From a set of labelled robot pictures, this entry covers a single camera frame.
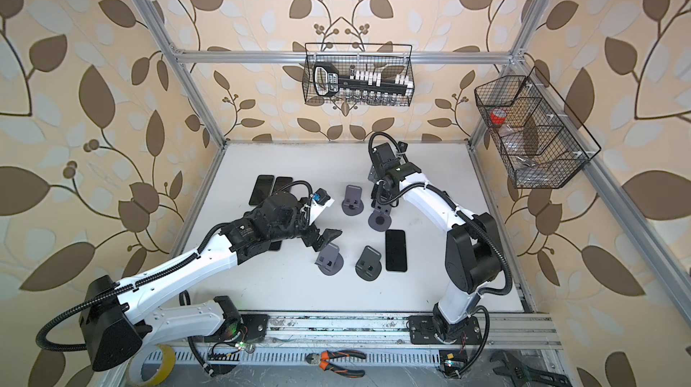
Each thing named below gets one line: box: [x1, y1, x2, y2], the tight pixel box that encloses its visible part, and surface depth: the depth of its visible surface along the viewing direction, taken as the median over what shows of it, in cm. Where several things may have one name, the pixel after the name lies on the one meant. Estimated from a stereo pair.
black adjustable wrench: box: [489, 351, 574, 387], surface depth 69 cm
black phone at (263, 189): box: [248, 174, 275, 207], surface depth 107 cm
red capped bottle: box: [489, 108, 507, 126], surface depth 88 cm
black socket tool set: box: [312, 62, 413, 103], surface depth 86 cm
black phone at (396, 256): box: [385, 229, 408, 273], surface depth 88 cm
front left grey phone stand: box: [314, 243, 344, 276], surface depth 84 cm
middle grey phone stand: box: [367, 202, 393, 233], surface depth 98 cm
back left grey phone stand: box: [341, 184, 365, 216], surface depth 96 cm
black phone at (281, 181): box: [272, 176, 294, 193], surface depth 110 cm
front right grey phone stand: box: [354, 244, 383, 282], surface depth 82 cm
